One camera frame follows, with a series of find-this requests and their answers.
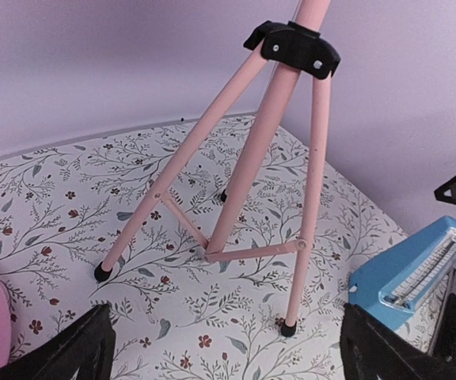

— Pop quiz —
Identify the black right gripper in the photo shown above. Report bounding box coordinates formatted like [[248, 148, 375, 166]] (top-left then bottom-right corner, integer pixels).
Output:
[[340, 291, 456, 379]]

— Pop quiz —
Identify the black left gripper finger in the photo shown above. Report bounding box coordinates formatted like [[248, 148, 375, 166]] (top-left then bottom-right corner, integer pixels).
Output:
[[0, 304, 116, 380]]

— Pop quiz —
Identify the blue metronome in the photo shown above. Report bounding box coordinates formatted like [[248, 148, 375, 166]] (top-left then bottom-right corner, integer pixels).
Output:
[[348, 216, 456, 331]]

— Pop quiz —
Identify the pink music stand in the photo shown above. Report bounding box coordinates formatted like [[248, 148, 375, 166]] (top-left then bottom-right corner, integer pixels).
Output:
[[94, 0, 340, 337]]

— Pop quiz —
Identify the floral table mat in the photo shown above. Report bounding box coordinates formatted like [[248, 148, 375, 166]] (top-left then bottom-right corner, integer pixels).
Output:
[[0, 123, 405, 379]]

